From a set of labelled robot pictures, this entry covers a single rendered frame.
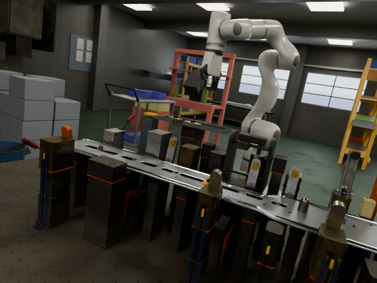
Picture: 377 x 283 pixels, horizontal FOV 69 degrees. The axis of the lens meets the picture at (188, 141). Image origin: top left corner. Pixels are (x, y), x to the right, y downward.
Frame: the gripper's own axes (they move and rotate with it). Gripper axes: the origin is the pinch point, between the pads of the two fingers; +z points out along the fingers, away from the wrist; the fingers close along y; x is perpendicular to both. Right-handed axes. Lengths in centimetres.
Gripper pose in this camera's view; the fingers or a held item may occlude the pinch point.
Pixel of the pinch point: (208, 87)
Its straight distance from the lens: 125.5
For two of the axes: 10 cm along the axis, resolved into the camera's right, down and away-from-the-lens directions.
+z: -1.5, 9.6, 2.2
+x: 7.9, 2.5, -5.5
